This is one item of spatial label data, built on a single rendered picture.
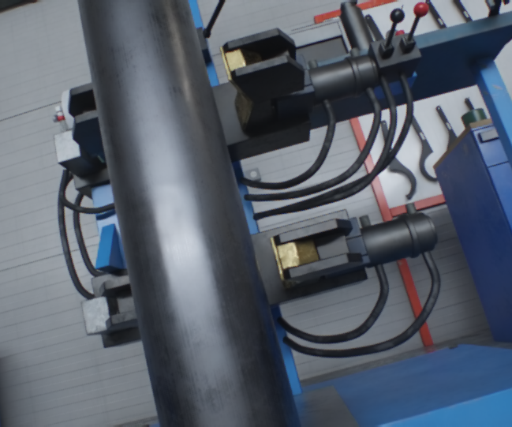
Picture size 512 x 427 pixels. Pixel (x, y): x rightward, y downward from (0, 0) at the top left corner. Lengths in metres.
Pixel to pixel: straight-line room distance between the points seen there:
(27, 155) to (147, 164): 3.12
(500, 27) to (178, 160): 1.19
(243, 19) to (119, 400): 2.82
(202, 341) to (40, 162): 3.18
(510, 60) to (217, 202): 3.31
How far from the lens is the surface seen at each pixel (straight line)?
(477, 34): 1.66
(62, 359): 3.49
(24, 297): 3.63
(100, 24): 0.92
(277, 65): 1.14
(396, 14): 1.27
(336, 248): 1.07
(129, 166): 0.78
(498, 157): 2.22
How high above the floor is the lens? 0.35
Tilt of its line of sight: 14 degrees up
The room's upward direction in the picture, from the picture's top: 15 degrees counter-clockwise
